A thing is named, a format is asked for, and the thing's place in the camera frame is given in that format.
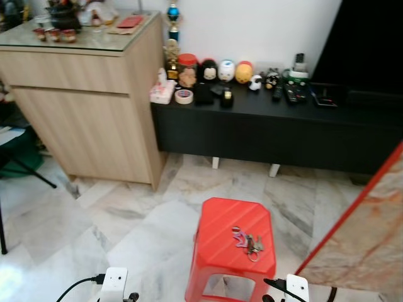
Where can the white tape roll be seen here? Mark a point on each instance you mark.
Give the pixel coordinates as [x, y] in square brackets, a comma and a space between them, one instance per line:
[178, 97]

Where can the blue gold trophy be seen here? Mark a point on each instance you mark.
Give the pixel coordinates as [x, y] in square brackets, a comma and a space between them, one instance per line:
[173, 16]

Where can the slim black remote control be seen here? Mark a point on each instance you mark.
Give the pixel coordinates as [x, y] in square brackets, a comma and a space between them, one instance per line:
[278, 94]

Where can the light wood cabinet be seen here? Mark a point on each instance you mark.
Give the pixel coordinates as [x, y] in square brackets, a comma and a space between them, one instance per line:
[82, 119]

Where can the red lid snack jar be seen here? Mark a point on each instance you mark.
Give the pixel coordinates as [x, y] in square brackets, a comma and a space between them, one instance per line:
[187, 72]

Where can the red tea cup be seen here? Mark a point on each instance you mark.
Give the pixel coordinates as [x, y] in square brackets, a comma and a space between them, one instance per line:
[41, 34]
[54, 36]
[68, 36]

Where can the small black white figurine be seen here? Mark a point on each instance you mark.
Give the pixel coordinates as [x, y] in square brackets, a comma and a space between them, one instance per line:
[272, 78]

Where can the white statue figurine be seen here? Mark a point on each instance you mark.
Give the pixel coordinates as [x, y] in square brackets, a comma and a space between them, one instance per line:
[101, 12]

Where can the pink tissue box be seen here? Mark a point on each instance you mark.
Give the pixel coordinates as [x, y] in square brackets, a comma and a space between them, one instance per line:
[162, 91]

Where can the golden figurine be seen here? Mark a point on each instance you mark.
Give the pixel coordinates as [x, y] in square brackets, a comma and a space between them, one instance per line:
[172, 60]

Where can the black flat frame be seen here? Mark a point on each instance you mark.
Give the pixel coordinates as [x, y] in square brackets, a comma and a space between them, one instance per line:
[327, 94]

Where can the small panda figurine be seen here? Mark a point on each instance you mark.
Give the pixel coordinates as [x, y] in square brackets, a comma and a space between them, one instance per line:
[255, 82]

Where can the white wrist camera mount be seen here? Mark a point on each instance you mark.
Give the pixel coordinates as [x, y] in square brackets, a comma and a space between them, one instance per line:
[114, 283]
[298, 289]

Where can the black low tv console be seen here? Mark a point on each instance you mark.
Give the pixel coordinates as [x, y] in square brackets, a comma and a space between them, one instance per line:
[264, 132]

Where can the black folding chair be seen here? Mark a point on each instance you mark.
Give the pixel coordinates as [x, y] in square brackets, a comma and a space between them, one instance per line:
[2, 236]

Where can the yellow red plush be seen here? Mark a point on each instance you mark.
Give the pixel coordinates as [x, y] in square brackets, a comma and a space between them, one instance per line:
[244, 73]

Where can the wooden tray with red packet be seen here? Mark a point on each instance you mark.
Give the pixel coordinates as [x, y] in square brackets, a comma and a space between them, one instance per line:
[129, 24]

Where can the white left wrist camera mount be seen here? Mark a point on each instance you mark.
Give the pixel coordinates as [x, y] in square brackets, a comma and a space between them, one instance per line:
[114, 283]

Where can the black mouse plush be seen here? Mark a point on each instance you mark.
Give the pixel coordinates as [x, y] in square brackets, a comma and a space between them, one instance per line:
[209, 70]

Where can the white blue plush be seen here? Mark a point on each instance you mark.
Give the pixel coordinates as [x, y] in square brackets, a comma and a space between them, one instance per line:
[227, 70]

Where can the dark incense pot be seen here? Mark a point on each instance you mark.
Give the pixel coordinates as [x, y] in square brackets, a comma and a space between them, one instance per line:
[63, 17]

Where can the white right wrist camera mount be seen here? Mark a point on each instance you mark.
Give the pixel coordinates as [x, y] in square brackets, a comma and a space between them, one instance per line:
[298, 289]

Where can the red plastic stool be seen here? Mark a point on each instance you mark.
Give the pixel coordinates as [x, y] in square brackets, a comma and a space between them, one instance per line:
[220, 220]

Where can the wide black remote control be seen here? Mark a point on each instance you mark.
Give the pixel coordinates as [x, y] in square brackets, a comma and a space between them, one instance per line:
[296, 93]

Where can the black pouch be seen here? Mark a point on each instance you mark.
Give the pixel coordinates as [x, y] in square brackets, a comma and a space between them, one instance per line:
[203, 94]

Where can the green plastic basin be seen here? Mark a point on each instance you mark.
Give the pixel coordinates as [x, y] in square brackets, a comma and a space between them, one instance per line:
[28, 146]

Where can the marble pattern board red edge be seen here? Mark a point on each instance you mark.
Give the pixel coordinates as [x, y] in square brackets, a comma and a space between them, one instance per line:
[365, 239]

